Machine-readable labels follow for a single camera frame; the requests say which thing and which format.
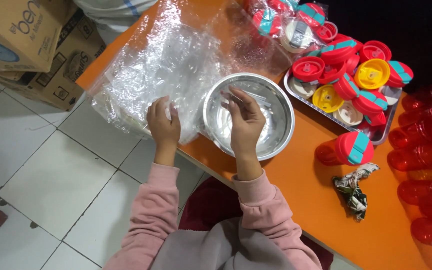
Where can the person's right hand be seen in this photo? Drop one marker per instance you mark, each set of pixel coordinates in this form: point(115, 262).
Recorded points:
point(246, 127)

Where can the person's left hand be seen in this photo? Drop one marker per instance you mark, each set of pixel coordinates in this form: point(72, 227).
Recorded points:
point(164, 127)

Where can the clear plastic straw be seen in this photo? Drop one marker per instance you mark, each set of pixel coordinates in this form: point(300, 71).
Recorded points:
point(258, 98)

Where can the clear plastic bags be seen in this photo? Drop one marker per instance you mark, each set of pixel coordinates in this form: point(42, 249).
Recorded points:
point(163, 63)

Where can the heap of clear straws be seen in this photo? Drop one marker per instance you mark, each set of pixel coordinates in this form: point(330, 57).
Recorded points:
point(267, 131)

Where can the round steel bowl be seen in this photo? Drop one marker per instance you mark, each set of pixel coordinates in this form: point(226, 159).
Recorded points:
point(276, 127)

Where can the person's maroon skirt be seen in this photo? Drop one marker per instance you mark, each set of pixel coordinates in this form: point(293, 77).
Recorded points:
point(208, 202)

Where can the brown cardboard box black print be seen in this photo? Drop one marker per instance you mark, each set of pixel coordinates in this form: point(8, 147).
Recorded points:
point(71, 67)

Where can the plastic bag of lids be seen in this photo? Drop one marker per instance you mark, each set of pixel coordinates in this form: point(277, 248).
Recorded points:
point(285, 22)

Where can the pile of colourful bottle lids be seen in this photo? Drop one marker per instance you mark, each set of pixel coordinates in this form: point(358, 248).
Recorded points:
point(354, 80)

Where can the person's grey top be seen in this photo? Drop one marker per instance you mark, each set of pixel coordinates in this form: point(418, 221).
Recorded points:
point(223, 247)

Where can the patterned green white cloth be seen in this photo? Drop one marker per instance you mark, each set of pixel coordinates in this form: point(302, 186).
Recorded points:
point(353, 189)

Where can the white woven sack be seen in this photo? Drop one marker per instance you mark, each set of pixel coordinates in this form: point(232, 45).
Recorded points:
point(111, 13)

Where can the rectangular steel tray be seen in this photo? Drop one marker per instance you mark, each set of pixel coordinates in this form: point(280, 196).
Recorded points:
point(383, 131)

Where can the brown cardboard box blue print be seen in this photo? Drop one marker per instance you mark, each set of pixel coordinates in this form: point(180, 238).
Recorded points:
point(17, 30)

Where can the row of red lidless bottles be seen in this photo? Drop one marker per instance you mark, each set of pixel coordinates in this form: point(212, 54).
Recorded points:
point(426, 165)

